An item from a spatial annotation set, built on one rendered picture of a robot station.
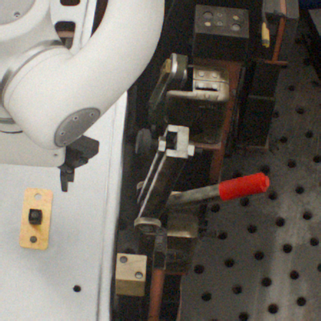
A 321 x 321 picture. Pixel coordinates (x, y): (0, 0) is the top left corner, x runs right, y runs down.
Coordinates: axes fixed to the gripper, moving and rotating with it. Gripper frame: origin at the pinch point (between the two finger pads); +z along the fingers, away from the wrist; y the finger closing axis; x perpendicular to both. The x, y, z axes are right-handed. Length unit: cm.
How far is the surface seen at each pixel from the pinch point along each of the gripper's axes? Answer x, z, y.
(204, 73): -18.7, 5.2, -19.6
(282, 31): -29.5, 8.0, -30.8
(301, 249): -12, 42, -39
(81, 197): -3.6, 12.1, -5.6
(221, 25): -23.1, 0.1, -21.3
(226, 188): 0.4, -0.7, -22.2
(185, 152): 1.2, -9.3, -17.1
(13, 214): -0.3, 12.1, 3.0
